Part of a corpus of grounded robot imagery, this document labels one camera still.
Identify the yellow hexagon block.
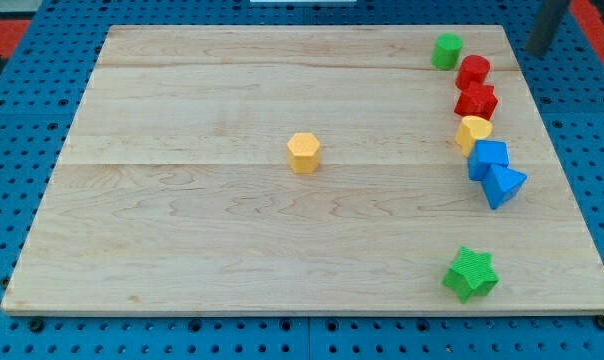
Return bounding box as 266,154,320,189
287,133,321,174

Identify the blue cube block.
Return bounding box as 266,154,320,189
467,140,510,181

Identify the green cylinder block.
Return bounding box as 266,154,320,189
431,33,464,70

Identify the red cylinder block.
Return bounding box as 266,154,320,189
455,55,491,90

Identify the wooden board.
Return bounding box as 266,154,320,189
1,25,604,317

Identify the yellow heart block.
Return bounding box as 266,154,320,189
454,115,493,157

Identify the green star block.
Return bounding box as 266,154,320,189
442,246,500,303

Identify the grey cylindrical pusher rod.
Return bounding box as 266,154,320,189
523,0,571,57

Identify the blue triangle block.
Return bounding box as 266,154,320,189
481,164,528,210

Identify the red star block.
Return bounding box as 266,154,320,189
454,82,498,121

